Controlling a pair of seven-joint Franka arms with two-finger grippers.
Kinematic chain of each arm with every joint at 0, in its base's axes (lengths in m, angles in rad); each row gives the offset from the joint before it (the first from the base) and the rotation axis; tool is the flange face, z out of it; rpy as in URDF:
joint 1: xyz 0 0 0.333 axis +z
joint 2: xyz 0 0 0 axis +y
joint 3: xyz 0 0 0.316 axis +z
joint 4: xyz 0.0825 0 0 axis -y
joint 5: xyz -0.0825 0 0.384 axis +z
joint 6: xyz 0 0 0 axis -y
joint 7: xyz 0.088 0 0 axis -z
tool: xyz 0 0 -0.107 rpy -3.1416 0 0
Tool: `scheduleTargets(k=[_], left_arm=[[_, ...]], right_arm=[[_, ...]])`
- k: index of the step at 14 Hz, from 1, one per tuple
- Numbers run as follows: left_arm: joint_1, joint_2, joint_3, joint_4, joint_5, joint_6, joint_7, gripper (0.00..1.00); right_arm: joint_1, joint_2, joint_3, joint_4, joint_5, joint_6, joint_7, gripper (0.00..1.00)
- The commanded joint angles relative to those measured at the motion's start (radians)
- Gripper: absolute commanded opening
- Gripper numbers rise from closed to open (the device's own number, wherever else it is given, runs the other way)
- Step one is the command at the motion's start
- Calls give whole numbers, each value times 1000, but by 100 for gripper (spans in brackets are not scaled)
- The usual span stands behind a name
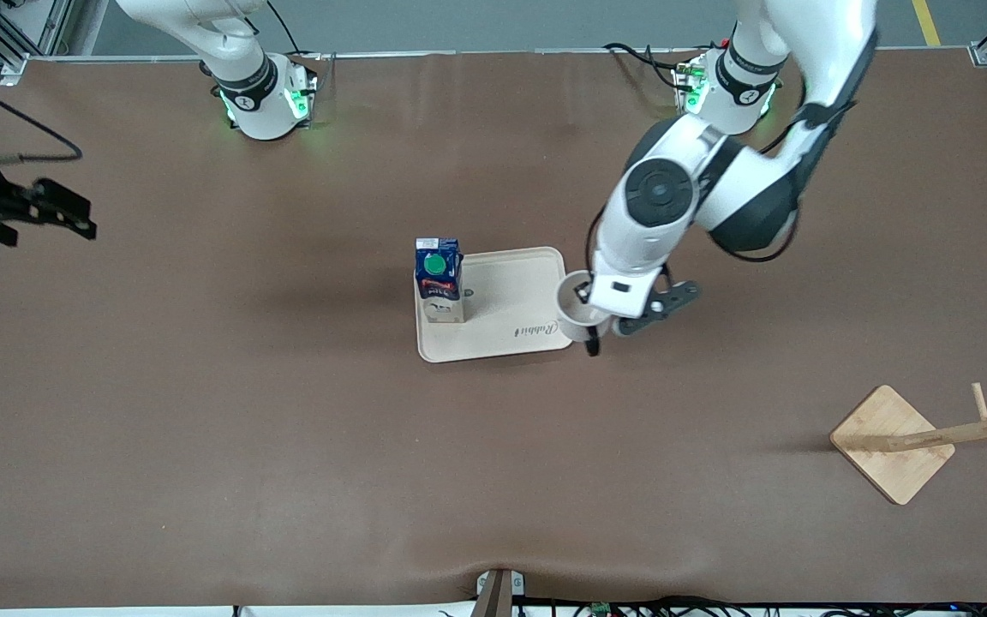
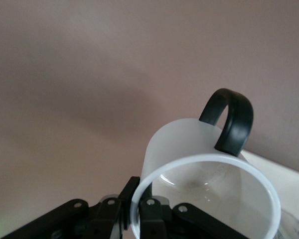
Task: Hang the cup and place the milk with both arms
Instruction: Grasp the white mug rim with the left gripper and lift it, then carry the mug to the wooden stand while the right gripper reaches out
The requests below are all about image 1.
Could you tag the blue milk carton green cap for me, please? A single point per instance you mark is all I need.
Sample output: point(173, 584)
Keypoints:
point(439, 278)

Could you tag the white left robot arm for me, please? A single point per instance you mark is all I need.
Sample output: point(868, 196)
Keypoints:
point(648, 223)

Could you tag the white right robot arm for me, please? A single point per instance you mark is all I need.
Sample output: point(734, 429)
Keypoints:
point(258, 107)

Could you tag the wooden cup rack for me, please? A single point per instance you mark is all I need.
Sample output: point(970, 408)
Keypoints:
point(883, 433)

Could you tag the beige plastic tray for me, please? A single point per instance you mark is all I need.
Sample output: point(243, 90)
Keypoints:
point(502, 317)

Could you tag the brown table mat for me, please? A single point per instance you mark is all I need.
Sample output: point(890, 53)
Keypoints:
point(202, 386)

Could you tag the small green circuit board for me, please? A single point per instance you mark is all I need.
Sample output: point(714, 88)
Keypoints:
point(601, 609)

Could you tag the metal clamp bracket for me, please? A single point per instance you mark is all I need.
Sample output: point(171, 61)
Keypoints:
point(500, 596)

